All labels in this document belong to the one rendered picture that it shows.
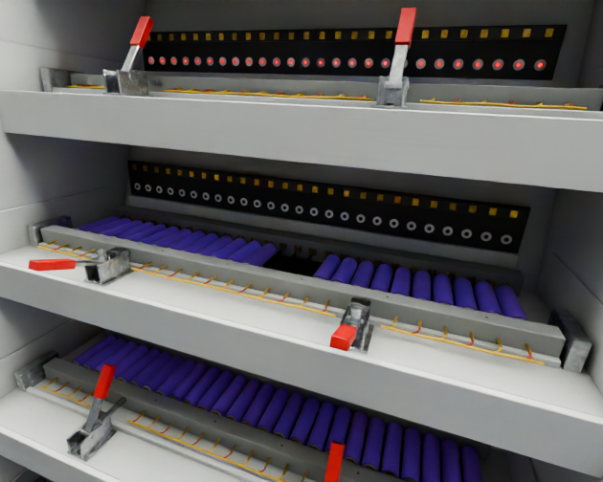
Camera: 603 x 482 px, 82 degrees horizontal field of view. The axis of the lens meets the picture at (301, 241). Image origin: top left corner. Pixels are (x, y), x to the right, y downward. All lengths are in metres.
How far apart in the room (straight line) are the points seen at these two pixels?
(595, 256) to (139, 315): 0.41
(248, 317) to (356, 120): 0.19
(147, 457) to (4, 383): 0.23
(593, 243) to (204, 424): 0.42
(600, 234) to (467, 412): 0.19
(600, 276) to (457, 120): 0.18
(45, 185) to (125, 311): 0.24
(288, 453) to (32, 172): 0.45
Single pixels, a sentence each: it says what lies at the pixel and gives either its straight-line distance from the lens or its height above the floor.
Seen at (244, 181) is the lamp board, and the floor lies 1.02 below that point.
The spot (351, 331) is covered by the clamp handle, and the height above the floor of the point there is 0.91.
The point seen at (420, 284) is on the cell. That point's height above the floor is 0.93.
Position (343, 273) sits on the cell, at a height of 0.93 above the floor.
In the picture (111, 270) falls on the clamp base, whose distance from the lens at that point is 0.41.
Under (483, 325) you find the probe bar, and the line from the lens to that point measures 0.33.
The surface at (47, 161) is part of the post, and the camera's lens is 0.56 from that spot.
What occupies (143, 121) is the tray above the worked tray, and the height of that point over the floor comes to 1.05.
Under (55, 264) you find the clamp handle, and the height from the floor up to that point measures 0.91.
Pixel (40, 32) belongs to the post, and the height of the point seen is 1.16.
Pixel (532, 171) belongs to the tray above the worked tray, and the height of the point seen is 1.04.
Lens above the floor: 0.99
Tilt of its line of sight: 4 degrees down
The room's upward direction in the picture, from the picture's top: 8 degrees clockwise
